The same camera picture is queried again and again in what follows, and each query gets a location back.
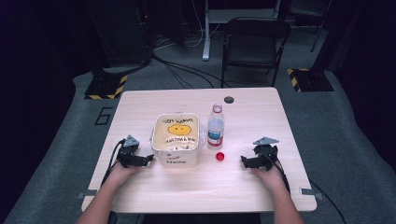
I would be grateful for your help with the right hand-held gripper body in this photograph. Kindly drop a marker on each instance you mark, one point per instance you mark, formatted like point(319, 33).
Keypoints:
point(265, 155)

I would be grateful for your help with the person's right hand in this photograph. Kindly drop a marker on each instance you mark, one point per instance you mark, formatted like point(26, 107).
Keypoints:
point(271, 179)

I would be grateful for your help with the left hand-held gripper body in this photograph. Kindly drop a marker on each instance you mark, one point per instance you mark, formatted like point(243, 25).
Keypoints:
point(127, 154)

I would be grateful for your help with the person's left hand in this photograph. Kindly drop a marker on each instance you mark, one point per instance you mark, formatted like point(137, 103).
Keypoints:
point(120, 174)

